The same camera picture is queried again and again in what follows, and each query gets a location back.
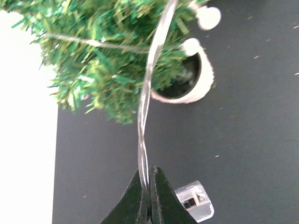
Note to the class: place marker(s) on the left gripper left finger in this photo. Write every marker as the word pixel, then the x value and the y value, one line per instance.
pixel 132 208

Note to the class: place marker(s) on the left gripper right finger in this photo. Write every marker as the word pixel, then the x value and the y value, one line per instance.
pixel 165 206

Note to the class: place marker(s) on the string lights with battery box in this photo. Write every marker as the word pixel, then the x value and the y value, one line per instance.
pixel 146 105

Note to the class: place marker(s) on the small green christmas tree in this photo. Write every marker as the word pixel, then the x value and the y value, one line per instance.
pixel 103 48

